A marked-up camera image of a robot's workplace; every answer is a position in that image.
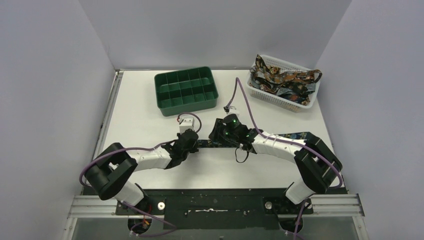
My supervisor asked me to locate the pile of patterned ties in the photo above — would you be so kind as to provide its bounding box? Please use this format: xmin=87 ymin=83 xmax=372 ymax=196
xmin=249 ymin=54 xmax=323 ymax=106

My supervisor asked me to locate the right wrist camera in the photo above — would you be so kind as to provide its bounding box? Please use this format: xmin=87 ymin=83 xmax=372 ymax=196
xmin=223 ymin=105 xmax=240 ymax=117

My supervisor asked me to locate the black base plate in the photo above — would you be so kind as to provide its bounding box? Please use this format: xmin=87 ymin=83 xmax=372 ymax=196
xmin=82 ymin=187 xmax=349 ymax=231

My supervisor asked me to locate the white plastic basket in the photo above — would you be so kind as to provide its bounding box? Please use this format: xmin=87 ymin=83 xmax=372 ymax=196
xmin=246 ymin=54 xmax=323 ymax=113

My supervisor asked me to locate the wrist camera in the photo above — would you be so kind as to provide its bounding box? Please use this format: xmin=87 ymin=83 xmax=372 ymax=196
xmin=178 ymin=117 xmax=195 ymax=134
xmin=223 ymin=105 xmax=240 ymax=117

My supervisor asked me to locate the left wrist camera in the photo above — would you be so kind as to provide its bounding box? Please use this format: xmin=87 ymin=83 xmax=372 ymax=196
xmin=178 ymin=117 xmax=195 ymax=134

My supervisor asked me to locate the green compartment tray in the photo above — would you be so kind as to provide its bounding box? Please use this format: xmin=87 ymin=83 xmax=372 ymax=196
xmin=154 ymin=66 xmax=219 ymax=117

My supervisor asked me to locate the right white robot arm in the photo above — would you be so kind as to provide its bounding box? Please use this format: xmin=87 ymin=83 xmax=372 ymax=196
xmin=208 ymin=113 xmax=343 ymax=205

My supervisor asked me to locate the blue patterned tie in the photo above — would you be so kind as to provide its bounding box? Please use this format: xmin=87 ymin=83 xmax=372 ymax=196
xmin=197 ymin=131 xmax=313 ymax=149

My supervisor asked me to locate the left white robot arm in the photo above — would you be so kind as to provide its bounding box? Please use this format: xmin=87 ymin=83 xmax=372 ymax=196
xmin=79 ymin=129 xmax=199 ymax=215

